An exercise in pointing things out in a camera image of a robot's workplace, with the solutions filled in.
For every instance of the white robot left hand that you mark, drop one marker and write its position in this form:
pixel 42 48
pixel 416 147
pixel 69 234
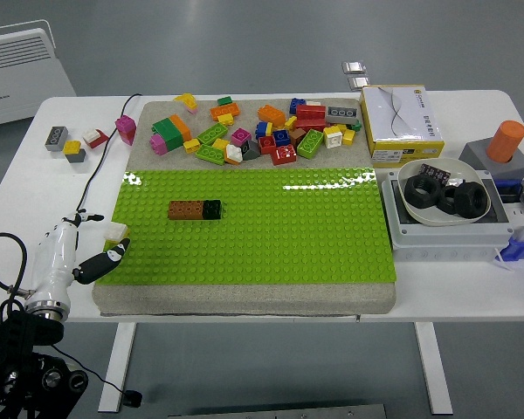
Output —
pixel 54 257

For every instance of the white building brick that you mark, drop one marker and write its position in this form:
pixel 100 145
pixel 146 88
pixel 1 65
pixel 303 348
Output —
pixel 333 140
pixel 115 231

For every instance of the brown building brick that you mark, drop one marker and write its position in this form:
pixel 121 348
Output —
pixel 297 136
pixel 195 210
pixel 177 210

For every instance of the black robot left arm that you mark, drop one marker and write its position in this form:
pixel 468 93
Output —
pixel 22 340

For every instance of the small grey brick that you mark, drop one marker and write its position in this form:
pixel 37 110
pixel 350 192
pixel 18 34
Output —
pixel 76 157

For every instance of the small yellow brick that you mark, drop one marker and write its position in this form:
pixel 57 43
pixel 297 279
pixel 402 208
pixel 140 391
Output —
pixel 225 119
pixel 291 122
pixel 330 130
pixel 348 137
pixel 191 145
pixel 268 128
pixel 341 127
pixel 72 147
pixel 220 143

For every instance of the grey three-hole brick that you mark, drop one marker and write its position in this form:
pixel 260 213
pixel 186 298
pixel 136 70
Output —
pixel 342 114
pixel 56 137

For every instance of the small red brick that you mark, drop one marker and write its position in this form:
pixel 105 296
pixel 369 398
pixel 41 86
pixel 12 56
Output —
pixel 101 140

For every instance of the small white brick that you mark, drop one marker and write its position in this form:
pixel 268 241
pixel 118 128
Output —
pixel 233 151
pixel 314 103
pixel 91 135

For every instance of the tall pink brick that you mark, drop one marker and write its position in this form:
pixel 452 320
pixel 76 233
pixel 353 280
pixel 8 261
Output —
pixel 126 126

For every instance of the pink building brick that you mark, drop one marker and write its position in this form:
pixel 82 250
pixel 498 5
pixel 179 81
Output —
pixel 158 145

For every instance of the black building brick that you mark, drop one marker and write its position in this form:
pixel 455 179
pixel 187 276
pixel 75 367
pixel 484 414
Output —
pixel 212 209

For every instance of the large dark green brick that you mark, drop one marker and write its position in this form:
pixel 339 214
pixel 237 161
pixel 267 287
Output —
pixel 166 131

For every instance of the large orange brick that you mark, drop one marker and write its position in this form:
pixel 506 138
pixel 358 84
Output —
pixel 181 125

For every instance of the lime green long brick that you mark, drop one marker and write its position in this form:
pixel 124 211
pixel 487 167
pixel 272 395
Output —
pixel 209 154
pixel 310 144
pixel 211 134

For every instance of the small orange brick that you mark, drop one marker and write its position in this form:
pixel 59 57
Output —
pixel 232 161

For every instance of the small pink brick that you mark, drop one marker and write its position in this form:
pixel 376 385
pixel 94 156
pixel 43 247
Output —
pixel 193 109

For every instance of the yellow sloped brick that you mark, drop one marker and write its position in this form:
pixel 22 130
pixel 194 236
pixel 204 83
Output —
pixel 184 98

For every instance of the green studded baseplate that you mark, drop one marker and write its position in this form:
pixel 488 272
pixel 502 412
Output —
pixel 266 227

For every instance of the magenta building brick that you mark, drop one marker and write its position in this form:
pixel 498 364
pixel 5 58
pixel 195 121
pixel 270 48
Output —
pixel 240 136

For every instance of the orange building brick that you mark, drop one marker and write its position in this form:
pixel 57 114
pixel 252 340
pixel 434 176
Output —
pixel 222 111
pixel 271 115

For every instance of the grey sloped brick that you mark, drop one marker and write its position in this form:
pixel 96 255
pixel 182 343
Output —
pixel 250 150

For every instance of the small dark green brick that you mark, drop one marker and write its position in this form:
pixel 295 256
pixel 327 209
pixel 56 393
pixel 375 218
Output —
pixel 224 100
pixel 356 126

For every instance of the red building brick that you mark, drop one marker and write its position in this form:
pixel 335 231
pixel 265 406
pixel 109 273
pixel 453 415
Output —
pixel 284 155
pixel 267 145

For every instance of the blue building brick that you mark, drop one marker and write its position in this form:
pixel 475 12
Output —
pixel 260 130
pixel 281 138
pixel 296 105

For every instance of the large red brick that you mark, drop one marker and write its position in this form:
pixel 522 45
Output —
pixel 310 112

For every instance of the white table leg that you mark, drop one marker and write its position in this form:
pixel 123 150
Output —
pixel 432 366
pixel 118 366

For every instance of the white panel heater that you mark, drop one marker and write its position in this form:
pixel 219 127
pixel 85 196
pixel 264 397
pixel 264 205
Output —
pixel 22 78

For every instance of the grey-brown foam mat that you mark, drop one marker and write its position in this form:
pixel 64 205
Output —
pixel 244 297

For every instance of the white and yellow cardboard box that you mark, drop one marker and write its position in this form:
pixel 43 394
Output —
pixel 397 118

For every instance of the large black hex nut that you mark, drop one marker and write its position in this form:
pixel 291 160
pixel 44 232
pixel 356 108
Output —
pixel 460 205
pixel 432 198

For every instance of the light grey junction box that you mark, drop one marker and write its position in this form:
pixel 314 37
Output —
pixel 441 244

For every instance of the purple circuit board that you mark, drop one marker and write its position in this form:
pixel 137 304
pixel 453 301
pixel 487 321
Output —
pixel 434 171

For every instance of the small black hex nut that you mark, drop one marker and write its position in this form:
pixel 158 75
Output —
pixel 445 207

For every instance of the white bowl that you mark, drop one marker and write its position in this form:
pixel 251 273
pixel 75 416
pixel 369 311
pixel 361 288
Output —
pixel 465 171

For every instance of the grey block with hole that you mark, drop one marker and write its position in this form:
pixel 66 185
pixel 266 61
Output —
pixel 476 153

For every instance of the dark blue plastic part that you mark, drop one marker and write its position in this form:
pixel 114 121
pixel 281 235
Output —
pixel 508 191

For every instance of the orange cylinder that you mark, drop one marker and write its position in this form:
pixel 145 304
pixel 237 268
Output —
pixel 505 139

